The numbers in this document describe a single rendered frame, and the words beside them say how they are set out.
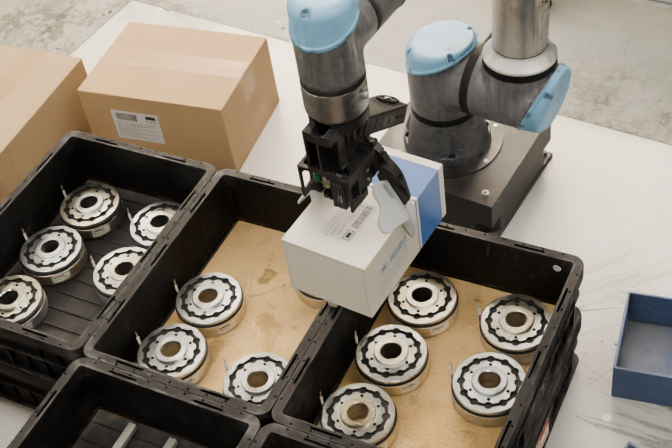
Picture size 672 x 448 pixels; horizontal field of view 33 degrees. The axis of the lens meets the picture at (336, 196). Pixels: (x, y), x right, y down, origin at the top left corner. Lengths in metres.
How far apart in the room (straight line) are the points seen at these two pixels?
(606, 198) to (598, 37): 1.56
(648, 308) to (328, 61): 0.80
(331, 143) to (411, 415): 0.47
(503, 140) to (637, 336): 0.42
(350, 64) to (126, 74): 1.02
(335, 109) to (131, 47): 1.05
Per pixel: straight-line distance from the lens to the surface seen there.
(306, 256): 1.39
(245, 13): 3.81
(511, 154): 1.96
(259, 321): 1.72
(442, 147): 1.91
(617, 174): 2.08
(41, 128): 2.19
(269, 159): 2.17
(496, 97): 1.79
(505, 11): 1.70
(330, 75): 1.22
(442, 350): 1.65
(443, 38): 1.84
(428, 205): 1.46
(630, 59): 3.47
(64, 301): 1.84
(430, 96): 1.85
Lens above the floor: 2.13
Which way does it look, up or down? 44 degrees down
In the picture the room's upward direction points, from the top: 10 degrees counter-clockwise
